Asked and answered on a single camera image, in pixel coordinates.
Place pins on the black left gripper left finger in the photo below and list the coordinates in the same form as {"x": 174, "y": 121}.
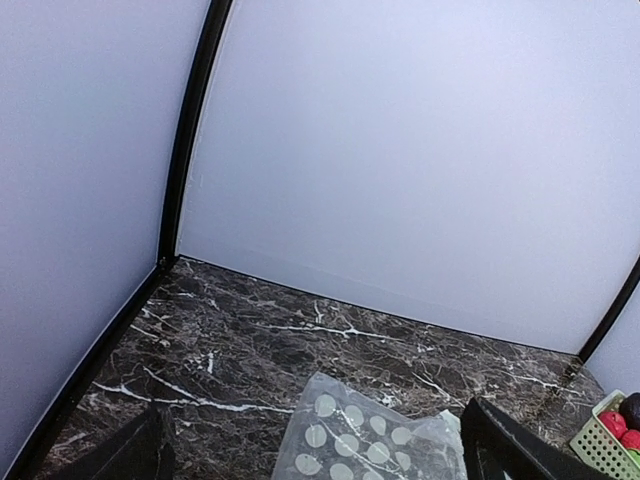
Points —
{"x": 142, "y": 449}

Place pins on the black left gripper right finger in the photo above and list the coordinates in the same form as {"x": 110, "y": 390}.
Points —
{"x": 495, "y": 446}

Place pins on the red fake apple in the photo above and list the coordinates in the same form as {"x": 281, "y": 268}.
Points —
{"x": 614, "y": 422}

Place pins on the red fake round fruit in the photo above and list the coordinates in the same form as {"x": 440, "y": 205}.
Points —
{"x": 630, "y": 440}

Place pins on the purple fake eggplant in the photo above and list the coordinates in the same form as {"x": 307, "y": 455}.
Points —
{"x": 629, "y": 408}

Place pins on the clear zip top bag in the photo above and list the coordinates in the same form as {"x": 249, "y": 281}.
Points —
{"x": 336, "y": 432}

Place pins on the pale green plastic basket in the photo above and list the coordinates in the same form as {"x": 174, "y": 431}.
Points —
{"x": 597, "y": 447}

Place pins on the black right corner frame post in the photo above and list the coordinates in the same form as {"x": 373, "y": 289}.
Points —
{"x": 611, "y": 315}

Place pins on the black corner frame post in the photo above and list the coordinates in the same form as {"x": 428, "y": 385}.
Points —
{"x": 611, "y": 315}
{"x": 184, "y": 140}

